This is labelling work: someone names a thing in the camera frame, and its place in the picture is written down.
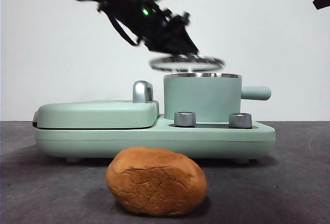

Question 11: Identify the mint green breakfast machine base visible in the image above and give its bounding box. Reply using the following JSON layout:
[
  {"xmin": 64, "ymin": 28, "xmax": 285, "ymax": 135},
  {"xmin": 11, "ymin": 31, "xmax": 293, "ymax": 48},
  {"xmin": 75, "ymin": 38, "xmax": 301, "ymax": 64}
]
[{"xmin": 34, "ymin": 114, "xmax": 276, "ymax": 164}]

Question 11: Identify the glass lid with green knob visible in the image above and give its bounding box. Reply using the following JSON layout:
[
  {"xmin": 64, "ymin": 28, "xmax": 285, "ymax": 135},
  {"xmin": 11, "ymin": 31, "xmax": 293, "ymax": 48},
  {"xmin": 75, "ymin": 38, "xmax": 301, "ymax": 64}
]
[{"xmin": 148, "ymin": 53, "xmax": 226, "ymax": 73}]

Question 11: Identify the chrome griddle cover handle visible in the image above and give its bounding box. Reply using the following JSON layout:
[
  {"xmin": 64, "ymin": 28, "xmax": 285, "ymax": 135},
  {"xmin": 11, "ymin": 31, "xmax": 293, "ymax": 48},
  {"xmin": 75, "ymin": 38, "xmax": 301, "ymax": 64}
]
[{"xmin": 132, "ymin": 80, "xmax": 155, "ymax": 104}]

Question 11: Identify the brown potato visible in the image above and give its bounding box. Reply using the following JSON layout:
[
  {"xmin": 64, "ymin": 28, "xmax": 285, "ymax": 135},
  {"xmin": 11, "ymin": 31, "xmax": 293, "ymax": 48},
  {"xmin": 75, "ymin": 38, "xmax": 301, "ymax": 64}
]
[{"xmin": 105, "ymin": 146, "xmax": 208, "ymax": 216}]

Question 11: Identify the mint green steamer pot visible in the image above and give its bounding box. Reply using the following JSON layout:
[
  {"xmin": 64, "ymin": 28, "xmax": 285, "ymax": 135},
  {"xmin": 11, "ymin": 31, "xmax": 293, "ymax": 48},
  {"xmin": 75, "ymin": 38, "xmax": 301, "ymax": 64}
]
[{"xmin": 163, "ymin": 72, "xmax": 272, "ymax": 120}]

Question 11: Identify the silver control knob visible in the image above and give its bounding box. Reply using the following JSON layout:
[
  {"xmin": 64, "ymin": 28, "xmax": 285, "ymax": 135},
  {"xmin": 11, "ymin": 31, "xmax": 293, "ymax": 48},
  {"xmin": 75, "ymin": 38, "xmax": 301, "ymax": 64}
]
[
  {"xmin": 228, "ymin": 112, "xmax": 253, "ymax": 129},
  {"xmin": 174, "ymin": 111, "xmax": 196, "ymax": 127}
]

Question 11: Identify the mint green griddle cover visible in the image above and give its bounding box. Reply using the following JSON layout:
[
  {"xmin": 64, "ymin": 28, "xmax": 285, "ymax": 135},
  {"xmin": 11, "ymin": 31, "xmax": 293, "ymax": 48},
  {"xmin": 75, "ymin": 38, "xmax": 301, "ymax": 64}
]
[{"xmin": 32, "ymin": 100, "xmax": 161, "ymax": 129}]

